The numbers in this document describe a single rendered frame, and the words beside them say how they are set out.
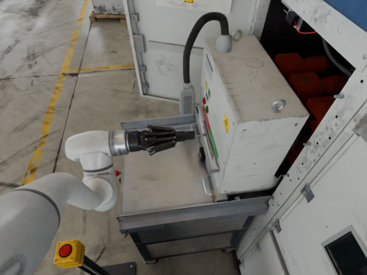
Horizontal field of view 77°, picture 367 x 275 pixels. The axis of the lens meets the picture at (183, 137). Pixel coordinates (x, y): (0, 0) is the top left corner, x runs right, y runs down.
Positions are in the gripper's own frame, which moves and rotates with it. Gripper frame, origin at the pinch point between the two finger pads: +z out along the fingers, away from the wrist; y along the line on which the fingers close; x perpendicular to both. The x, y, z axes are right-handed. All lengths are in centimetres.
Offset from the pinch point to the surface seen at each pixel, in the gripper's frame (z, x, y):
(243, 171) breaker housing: 21.5, -12.6, 10.2
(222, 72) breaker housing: 15.1, 16.0, -14.1
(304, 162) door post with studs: 36.7, 1.1, 17.6
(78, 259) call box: -46, -37, 27
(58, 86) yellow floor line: -134, -124, -207
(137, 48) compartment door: -17, -4, -70
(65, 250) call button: -50, -32, 24
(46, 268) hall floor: -100, -123, 7
